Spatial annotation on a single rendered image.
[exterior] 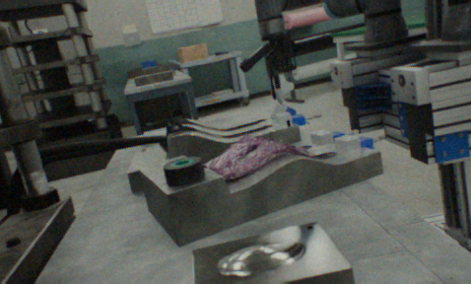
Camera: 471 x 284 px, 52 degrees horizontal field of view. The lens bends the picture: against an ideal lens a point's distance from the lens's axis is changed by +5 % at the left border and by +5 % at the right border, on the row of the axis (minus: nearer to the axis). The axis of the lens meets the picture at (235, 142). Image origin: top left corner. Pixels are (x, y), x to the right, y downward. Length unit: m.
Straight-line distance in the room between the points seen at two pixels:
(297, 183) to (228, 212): 0.17
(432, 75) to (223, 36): 6.72
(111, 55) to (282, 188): 6.91
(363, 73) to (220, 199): 1.00
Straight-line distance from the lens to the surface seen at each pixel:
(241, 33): 7.95
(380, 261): 0.78
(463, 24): 1.37
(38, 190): 1.48
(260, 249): 0.71
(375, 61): 1.79
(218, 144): 1.31
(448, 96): 1.34
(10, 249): 1.26
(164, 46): 7.78
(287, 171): 0.98
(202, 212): 0.92
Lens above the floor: 1.18
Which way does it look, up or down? 13 degrees down
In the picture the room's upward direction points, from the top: 11 degrees counter-clockwise
